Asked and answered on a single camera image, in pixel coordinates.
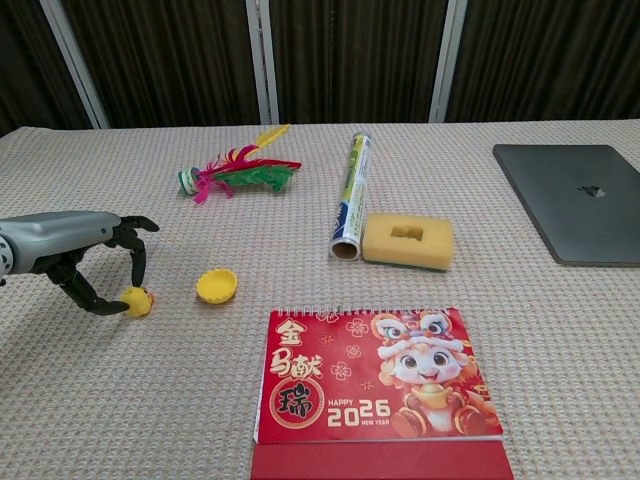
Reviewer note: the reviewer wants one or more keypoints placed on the yellow sponge with hole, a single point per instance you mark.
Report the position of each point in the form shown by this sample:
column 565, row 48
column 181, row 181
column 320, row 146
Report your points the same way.
column 435, row 240

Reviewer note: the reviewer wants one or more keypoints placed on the cling film roll tube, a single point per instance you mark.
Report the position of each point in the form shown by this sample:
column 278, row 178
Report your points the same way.
column 352, row 195

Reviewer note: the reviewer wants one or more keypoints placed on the white metal frame post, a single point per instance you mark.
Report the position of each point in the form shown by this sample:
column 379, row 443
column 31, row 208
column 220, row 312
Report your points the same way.
column 262, row 65
column 447, row 65
column 75, row 65

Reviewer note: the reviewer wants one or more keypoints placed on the dark brown pleated curtain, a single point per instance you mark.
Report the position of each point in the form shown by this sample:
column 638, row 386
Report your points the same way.
column 175, row 60

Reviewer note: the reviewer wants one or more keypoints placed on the yellow egg tart toy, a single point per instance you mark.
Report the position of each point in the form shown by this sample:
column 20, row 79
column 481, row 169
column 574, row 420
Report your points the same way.
column 215, row 285

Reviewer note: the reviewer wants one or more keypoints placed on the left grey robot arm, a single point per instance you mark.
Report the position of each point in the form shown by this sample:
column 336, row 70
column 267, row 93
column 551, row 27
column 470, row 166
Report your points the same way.
column 3, row 260

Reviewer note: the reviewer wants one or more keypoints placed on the colourful feather shuttlecock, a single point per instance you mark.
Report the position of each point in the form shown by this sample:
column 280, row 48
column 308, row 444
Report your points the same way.
column 250, row 175

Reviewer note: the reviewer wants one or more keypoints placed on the grey closed laptop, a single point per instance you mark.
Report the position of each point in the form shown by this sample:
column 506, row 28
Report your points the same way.
column 575, row 200

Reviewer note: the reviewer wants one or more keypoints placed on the red 2026 desk calendar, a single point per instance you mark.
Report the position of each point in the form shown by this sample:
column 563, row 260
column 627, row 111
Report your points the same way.
column 350, row 380

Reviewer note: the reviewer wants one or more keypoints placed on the beige woven tablecloth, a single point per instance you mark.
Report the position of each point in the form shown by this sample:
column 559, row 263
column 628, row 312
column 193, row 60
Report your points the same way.
column 100, row 390

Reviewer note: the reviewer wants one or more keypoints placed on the yellow rubber duck toy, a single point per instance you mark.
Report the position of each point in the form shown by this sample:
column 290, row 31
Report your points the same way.
column 139, row 303

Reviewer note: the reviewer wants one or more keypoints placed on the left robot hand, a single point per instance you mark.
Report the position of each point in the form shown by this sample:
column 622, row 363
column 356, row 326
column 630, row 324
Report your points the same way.
column 60, row 235

